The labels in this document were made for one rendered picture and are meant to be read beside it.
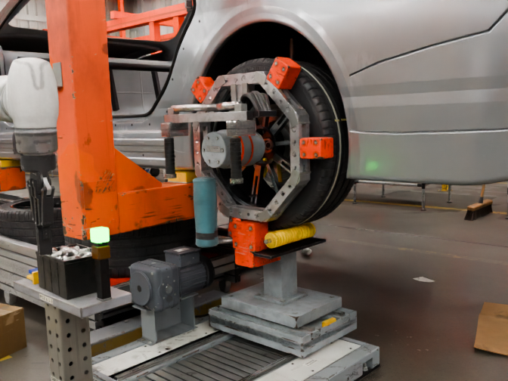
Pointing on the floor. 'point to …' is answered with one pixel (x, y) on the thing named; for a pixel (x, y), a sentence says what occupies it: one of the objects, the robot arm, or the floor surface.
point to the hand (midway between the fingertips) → (44, 239)
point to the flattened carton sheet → (493, 329)
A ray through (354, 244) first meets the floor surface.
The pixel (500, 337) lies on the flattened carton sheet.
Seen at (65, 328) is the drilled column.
